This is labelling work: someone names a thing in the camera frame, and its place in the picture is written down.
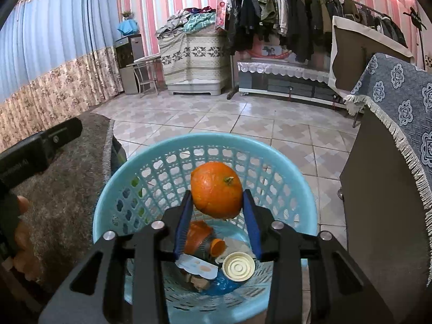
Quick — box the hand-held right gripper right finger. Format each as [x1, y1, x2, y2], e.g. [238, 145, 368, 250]
[241, 189, 395, 324]

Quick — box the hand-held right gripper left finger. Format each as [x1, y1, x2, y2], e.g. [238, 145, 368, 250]
[39, 191, 194, 324]

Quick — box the large orange peel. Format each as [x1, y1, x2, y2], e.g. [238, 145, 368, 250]
[184, 220, 213, 255]

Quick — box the cream round plastic bowl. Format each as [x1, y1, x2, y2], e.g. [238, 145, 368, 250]
[222, 252, 256, 281]

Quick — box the whole orange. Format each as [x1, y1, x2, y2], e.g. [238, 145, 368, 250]
[191, 161, 244, 219]

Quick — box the light blue plastic basket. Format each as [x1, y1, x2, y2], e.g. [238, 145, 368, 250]
[93, 133, 318, 324]

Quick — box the person's left hand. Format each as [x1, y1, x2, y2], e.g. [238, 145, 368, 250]
[13, 195, 46, 282]

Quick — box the small orange peel piece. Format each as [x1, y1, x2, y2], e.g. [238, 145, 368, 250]
[210, 238, 226, 257]

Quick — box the blue plastic wrapper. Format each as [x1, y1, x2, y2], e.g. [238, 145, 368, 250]
[202, 272, 244, 296]

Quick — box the blue curtain with floral hem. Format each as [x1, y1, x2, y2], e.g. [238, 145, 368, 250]
[0, 0, 124, 154]

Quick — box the water dispenser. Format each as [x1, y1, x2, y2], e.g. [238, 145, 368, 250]
[114, 34, 144, 95]

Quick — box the brown wooden cabinet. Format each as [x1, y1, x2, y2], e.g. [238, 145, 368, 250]
[339, 104, 432, 324]

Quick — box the white folding chair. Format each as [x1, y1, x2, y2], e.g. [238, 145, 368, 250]
[130, 55, 162, 98]

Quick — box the metal clothes rack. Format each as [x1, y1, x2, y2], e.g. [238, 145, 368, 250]
[224, 0, 410, 100]

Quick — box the low grey cabinet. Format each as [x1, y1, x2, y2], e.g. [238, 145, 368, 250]
[237, 61, 348, 109]

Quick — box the blue cloth cover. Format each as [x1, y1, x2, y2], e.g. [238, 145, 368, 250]
[117, 19, 139, 36]

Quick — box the white lace cloth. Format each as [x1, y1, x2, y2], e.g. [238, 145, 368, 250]
[237, 60, 333, 83]

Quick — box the cabinet under patterned cloth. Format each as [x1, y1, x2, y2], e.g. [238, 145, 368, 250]
[158, 29, 230, 97]

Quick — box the blue patterned covered furniture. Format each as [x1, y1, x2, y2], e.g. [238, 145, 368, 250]
[343, 52, 432, 287]

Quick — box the pile of clothes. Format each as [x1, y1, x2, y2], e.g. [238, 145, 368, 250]
[155, 7, 218, 36]

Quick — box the red white hanging bag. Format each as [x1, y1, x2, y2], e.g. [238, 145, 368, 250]
[215, 0, 231, 32]

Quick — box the row of hanging clothes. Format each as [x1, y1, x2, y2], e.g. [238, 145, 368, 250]
[225, 0, 409, 65]

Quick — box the brown panel with white border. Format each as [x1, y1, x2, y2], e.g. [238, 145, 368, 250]
[332, 16, 414, 92]

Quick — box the black coat stand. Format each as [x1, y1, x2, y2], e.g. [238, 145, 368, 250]
[403, 6, 426, 68]

